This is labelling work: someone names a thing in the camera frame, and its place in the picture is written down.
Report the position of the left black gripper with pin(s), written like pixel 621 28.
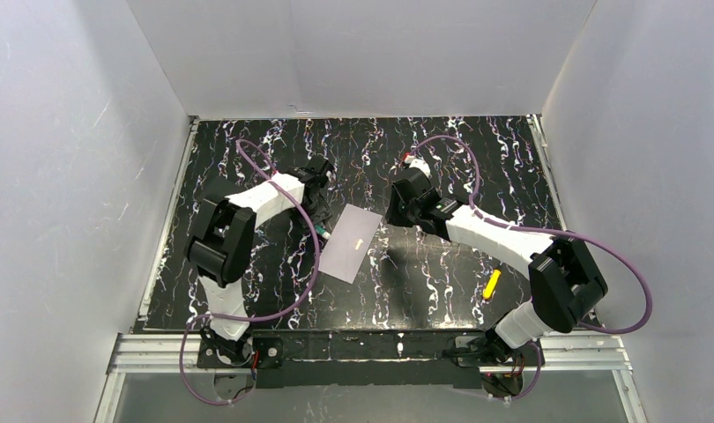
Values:
pixel 318 211

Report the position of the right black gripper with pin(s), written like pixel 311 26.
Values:
pixel 396 211

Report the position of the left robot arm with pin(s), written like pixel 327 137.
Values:
pixel 221 237

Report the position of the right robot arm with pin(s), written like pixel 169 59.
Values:
pixel 565 282

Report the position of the yellow handled screwdriver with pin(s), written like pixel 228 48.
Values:
pixel 489 289

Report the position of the black rectangular pad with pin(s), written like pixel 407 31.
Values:
pixel 217 190

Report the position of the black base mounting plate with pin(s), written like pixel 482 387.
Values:
pixel 461 359

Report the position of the green white glue stick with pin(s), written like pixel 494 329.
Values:
pixel 323 233

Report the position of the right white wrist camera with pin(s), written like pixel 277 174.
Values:
pixel 412 161

